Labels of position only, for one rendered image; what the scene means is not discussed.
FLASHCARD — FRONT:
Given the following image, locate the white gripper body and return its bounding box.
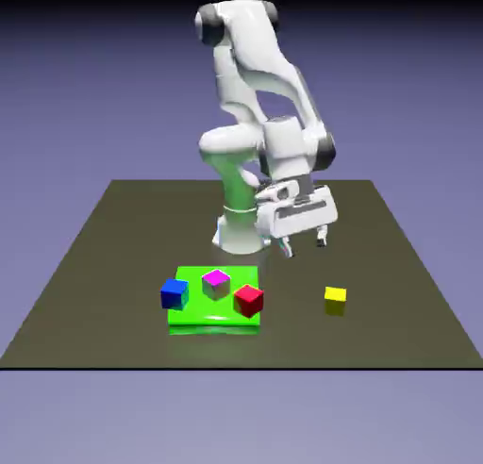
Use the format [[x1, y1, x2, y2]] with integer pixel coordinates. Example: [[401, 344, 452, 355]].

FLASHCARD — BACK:
[[255, 185, 340, 247]]

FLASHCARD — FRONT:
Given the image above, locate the small yellow cube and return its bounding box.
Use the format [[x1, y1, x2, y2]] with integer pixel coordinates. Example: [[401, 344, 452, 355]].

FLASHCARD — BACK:
[[324, 286, 348, 317]]

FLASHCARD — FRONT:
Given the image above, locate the small red cube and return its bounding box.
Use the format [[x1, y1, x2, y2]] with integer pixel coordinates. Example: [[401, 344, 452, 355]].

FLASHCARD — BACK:
[[232, 283, 265, 319]]

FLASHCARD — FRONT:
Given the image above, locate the small magenta cube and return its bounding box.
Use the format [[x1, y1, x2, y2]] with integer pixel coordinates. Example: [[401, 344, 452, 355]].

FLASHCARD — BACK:
[[201, 268, 232, 302]]

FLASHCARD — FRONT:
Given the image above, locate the large green box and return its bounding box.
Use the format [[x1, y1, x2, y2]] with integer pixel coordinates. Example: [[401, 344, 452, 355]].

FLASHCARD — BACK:
[[167, 265, 262, 336]]

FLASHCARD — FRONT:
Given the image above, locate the small blue cube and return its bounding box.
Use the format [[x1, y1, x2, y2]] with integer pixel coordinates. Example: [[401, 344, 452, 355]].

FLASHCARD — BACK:
[[159, 277, 191, 311]]

